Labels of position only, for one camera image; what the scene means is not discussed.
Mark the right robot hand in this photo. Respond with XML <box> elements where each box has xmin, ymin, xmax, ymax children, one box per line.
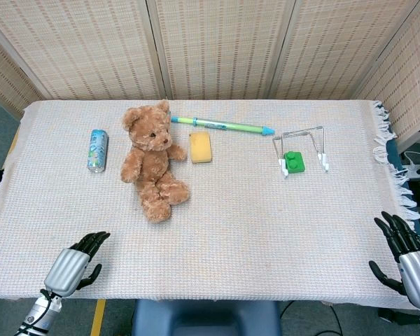
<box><xmin>368</xmin><ymin>211</ymin><xmax>420</xmax><ymax>310</ymax></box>

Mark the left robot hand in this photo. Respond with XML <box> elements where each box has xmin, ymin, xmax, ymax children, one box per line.
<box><xmin>43</xmin><ymin>230</ymin><xmax>111</xmax><ymax>299</ymax></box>

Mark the brown teddy bear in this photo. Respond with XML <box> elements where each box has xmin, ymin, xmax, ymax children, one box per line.
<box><xmin>120</xmin><ymin>99</ymin><xmax>191</xmax><ymax>224</ymax></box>

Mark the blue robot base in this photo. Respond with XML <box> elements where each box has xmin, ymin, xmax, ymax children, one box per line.
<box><xmin>131</xmin><ymin>300</ymin><xmax>281</xmax><ymax>336</ymax></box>

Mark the green toy brick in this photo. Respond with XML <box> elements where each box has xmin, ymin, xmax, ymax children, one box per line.
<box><xmin>283</xmin><ymin>150</ymin><xmax>307</xmax><ymax>174</ymax></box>

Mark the blue drink can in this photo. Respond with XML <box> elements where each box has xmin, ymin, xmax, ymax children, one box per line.
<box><xmin>87</xmin><ymin>129</ymin><xmax>109</xmax><ymax>174</ymax></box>

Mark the white woven tablecloth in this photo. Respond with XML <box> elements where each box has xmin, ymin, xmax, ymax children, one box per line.
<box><xmin>0</xmin><ymin>99</ymin><xmax>420</xmax><ymax>311</ymax></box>

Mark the yellow sponge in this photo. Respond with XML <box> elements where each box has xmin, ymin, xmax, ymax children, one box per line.
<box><xmin>189</xmin><ymin>131</ymin><xmax>214</xmax><ymax>165</ymax></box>

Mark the green blue water squirter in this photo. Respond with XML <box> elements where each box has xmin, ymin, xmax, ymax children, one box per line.
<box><xmin>170</xmin><ymin>115</ymin><xmax>276</xmax><ymax>137</ymax></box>

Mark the woven folding screen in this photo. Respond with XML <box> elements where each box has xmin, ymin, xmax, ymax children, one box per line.
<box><xmin>0</xmin><ymin>0</ymin><xmax>420</xmax><ymax>141</ymax></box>

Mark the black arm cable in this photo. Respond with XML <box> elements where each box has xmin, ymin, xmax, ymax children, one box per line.
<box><xmin>15</xmin><ymin>288</ymin><xmax>57</xmax><ymax>336</ymax></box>

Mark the metal wire stand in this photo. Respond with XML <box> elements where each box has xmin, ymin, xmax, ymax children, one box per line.
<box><xmin>272</xmin><ymin>126</ymin><xmax>330</xmax><ymax>179</ymax></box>

